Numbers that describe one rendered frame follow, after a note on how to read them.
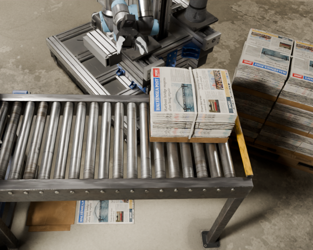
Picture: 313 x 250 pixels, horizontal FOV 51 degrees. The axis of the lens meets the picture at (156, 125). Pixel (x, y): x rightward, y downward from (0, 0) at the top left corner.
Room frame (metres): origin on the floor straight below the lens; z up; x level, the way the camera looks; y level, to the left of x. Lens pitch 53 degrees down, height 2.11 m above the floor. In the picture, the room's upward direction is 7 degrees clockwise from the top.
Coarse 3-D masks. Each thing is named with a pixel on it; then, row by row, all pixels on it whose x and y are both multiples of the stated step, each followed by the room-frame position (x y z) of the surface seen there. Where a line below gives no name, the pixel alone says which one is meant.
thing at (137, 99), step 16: (0, 96) 1.07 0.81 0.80; (16, 96) 1.08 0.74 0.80; (32, 96) 1.09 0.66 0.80; (48, 96) 1.11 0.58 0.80; (64, 96) 1.12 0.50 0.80; (80, 96) 1.13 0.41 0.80; (96, 96) 1.14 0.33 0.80; (112, 96) 1.16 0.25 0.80; (128, 96) 1.17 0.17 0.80; (144, 96) 1.18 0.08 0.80; (48, 112) 1.07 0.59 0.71; (112, 112) 1.12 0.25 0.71
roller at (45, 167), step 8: (56, 104) 1.06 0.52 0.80; (56, 112) 1.01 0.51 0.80; (56, 120) 0.96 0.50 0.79; (48, 128) 0.91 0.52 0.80; (56, 128) 0.92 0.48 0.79; (48, 136) 0.86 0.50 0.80; (56, 136) 0.88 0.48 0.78; (48, 144) 0.81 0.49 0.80; (48, 152) 0.77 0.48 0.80; (48, 160) 0.73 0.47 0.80; (40, 168) 0.69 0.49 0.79; (48, 168) 0.69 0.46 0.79; (40, 176) 0.65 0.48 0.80; (48, 176) 0.66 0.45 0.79
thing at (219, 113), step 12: (204, 72) 1.17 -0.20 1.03; (216, 72) 1.18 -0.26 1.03; (204, 84) 1.09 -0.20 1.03; (216, 84) 1.10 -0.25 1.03; (228, 84) 1.11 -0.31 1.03; (204, 96) 1.02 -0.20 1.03; (216, 96) 1.03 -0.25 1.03; (228, 96) 1.03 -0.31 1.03; (204, 108) 0.95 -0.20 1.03; (216, 108) 0.96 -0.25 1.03; (228, 108) 0.96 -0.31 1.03; (204, 120) 0.92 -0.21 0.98; (216, 120) 0.92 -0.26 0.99; (228, 120) 0.93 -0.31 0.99; (204, 132) 0.92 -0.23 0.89; (216, 132) 0.93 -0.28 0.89; (228, 132) 0.94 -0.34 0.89
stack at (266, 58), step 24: (264, 48) 1.67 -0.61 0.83; (288, 48) 1.70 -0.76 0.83; (312, 48) 1.73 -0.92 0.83; (240, 72) 1.51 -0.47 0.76; (264, 72) 1.48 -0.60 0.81; (288, 72) 1.54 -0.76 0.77; (312, 72) 1.50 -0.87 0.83; (240, 96) 1.50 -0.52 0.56; (288, 96) 1.43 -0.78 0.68; (312, 96) 1.41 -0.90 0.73; (240, 120) 1.48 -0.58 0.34; (288, 120) 1.42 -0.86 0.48; (312, 120) 1.38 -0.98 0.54; (288, 144) 1.39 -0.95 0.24; (312, 144) 1.36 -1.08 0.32
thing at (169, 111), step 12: (156, 72) 1.13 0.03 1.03; (168, 72) 1.14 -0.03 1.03; (180, 72) 1.15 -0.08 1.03; (156, 84) 1.06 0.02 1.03; (168, 84) 1.06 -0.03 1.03; (180, 84) 1.08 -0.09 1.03; (156, 96) 0.98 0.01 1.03; (168, 96) 0.99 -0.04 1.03; (180, 96) 1.00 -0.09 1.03; (156, 108) 0.92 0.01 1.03; (168, 108) 0.92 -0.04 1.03; (180, 108) 0.93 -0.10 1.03; (156, 120) 0.89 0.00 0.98; (168, 120) 0.90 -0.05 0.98; (180, 120) 0.91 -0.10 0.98; (156, 132) 0.90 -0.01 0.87; (168, 132) 0.91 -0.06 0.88; (180, 132) 0.91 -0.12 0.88
